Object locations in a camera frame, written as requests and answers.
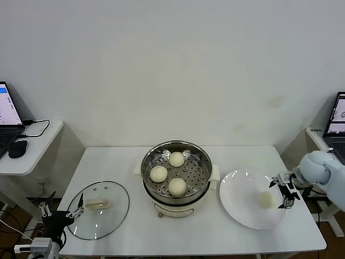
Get glass lid with cream handle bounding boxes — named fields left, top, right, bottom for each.
left=66, top=181, right=130, bottom=241

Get white round plate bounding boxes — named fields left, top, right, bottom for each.
left=219, top=169, right=287, bottom=230

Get white wall socket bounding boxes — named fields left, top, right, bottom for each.
left=36, top=176, right=51, bottom=189

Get laptop with dark screen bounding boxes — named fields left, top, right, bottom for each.
left=322, top=91, right=345, bottom=165

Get white steamed baozi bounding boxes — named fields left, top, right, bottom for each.
left=149, top=165, right=168, bottom=183
left=168, top=151, right=186, bottom=167
left=168, top=178, right=188, bottom=196
left=258, top=190, right=277, bottom=209

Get white side table with label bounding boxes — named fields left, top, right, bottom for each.
left=306, top=126, right=345, bottom=238

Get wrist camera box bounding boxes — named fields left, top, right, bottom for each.
left=277, top=172, right=293, bottom=186
left=13, top=237, right=53, bottom=255

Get stainless steel steamer basket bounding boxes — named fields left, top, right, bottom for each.
left=134, top=140, right=221, bottom=202

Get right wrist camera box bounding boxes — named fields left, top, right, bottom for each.
left=277, top=172, right=293, bottom=186

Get white side table with mouse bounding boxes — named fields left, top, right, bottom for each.
left=0, top=120, right=65, bottom=224

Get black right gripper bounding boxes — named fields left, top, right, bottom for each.
left=268, top=175, right=300, bottom=210

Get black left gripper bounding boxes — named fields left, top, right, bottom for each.
left=39, top=190, right=85, bottom=235

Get cream electric cooker pot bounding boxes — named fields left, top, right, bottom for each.
left=142, top=180, right=218, bottom=219

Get black laptop charger cable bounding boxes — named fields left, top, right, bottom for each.
left=20, top=119, right=51, bottom=140

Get black computer mouse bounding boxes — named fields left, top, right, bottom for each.
left=7, top=139, right=28, bottom=159

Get laptop with white screen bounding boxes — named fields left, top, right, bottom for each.
left=0, top=80, right=25, bottom=160

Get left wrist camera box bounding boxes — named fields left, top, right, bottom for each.
left=13, top=237, right=53, bottom=255

